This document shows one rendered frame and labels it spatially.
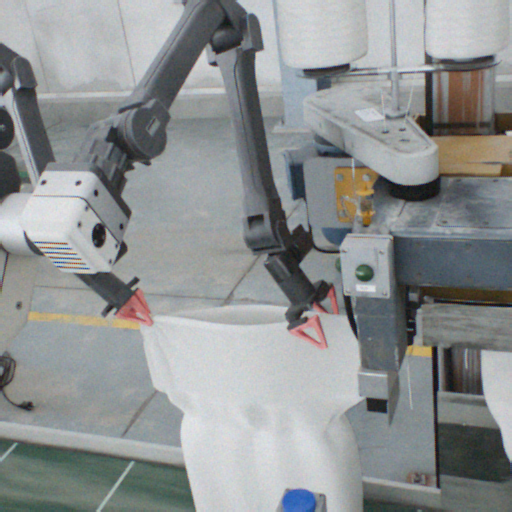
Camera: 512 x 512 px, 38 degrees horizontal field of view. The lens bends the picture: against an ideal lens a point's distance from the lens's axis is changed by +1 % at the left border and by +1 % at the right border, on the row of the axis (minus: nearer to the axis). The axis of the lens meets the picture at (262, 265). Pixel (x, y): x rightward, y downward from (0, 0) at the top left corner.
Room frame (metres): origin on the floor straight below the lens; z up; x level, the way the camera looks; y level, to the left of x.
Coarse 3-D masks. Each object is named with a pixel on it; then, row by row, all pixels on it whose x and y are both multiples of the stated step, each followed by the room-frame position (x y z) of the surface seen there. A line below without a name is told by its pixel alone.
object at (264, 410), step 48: (144, 336) 1.42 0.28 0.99; (192, 336) 1.36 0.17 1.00; (240, 336) 1.30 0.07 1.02; (288, 336) 1.29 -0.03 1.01; (336, 336) 1.29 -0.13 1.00; (192, 384) 1.37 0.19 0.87; (240, 384) 1.31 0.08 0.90; (288, 384) 1.29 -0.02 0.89; (336, 384) 1.29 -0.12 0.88; (192, 432) 1.32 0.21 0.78; (240, 432) 1.27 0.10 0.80; (288, 432) 1.24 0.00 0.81; (336, 432) 1.23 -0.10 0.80; (192, 480) 1.32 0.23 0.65; (240, 480) 1.26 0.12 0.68; (288, 480) 1.22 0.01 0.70; (336, 480) 1.20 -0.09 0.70
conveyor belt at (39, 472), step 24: (0, 456) 1.85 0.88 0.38; (24, 456) 1.83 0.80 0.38; (48, 456) 1.81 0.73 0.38; (72, 456) 1.79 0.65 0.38; (96, 456) 1.78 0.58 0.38; (0, 480) 1.74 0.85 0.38; (24, 480) 1.72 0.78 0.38; (48, 480) 1.70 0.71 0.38; (72, 480) 1.69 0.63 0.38; (96, 480) 1.67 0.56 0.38; (120, 480) 1.66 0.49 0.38; (144, 480) 1.64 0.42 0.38; (168, 480) 1.63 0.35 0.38; (0, 504) 1.64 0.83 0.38; (24, 504) 1.62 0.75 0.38; (48, 504) 1.61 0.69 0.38; (72, 504) 1.59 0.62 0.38; (96, 504) 1.58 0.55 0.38; (120, 504) 1.56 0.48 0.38; (144, 504) 1.55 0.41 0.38; (168, 504) 1.54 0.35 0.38; (192, 504) 1.52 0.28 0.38; (384, 504) 1.43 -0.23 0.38
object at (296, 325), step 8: (296, 312) 1.24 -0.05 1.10; (296, 320) 1.23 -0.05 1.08; (304, 320) 1.21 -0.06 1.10; (312, 320) 1.20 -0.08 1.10; (288, 328) 1.22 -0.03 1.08; (296, 328) 1.21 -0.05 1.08; (304, 328) 1.21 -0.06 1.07; (320, 328) 1.20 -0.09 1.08; (296, 336) 1.22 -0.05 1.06; (304, 336) 1.21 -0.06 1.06; (320, 336) 1.21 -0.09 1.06; (312, 344) 1.21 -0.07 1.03; (320, 344) 1.21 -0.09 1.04
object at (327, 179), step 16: (304, 160) 1.51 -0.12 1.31; (320, 160) 1.49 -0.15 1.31; (336, 160) 1.48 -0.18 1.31; (304, 176) 1.51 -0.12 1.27; (320, 176) 1.49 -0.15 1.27; (336, 176) 1.47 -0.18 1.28; (368, 176) 1.44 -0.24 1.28; (320, 192) 1.49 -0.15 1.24; (336, 192) 1.47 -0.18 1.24; (352, 192) 1.46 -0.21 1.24; (320, 208) 1.50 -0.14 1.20; (336, 208) 1.48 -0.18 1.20; (352, 208) 1.46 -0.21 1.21; (320, 224) 1.50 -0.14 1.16; (336, 224) 1.48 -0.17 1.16; (352, 224) 1.47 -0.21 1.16
